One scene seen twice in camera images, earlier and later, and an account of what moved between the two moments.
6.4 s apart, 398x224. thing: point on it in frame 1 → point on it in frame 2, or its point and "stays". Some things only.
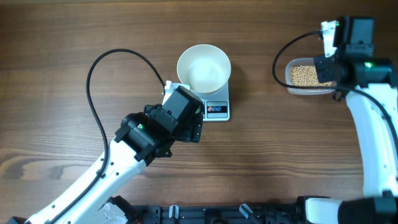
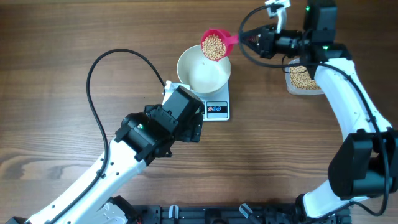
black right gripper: (323, 73) → (267, 46)
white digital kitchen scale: (216, 104) stays
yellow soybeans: (306, 75) stays
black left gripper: (191, 132) stays
